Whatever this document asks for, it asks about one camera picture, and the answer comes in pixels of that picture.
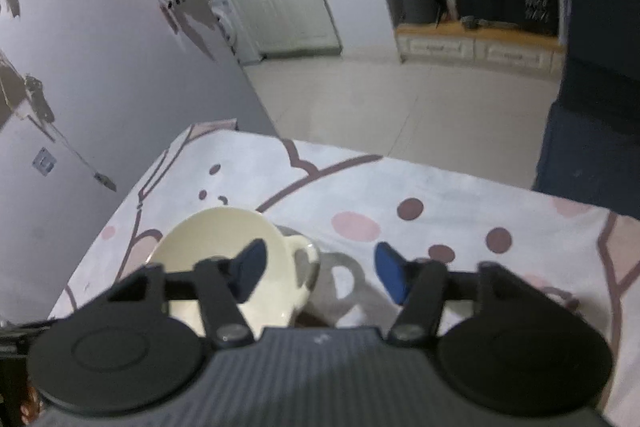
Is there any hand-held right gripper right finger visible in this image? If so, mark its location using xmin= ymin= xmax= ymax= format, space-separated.
xmin=375 ymin=242 xmax=576 ymax=348

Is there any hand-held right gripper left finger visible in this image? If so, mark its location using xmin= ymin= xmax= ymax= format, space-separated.
xmin=107 ymin=238 xmax=269 ymax=349

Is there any cream ceramic mug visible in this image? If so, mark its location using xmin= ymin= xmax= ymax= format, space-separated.
xmin=145 ymin=207 xmax=322 ymax=340

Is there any bear printed blanket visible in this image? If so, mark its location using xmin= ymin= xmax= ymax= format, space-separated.
xmin=47 ymin=119 xmax=640 ymax=427

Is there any white washing machine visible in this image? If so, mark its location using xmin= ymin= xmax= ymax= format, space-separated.
xmin=205 ymin=0 xmax=263 ymax=66

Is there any low cabinet with wooden top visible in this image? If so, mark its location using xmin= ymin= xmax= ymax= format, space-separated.
xmin=395 ymin=23 xmax=568 ymax=80

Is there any dark blue sofa chair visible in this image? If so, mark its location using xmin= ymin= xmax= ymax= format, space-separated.
xmin=532 ymin=0 xmax=640 ymax=220

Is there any white kitchen cabinet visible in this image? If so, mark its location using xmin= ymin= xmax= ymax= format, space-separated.
xmin=202 ymin=0 xmax=343 ymax=58

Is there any grey trash bin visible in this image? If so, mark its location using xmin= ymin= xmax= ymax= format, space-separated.
xmin=397 ymin=0 xmax=443 ymax=25

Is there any grey wall socket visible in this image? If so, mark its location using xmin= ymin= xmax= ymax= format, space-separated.
xmin=31 ymin=148 xmax=57 ymax=176

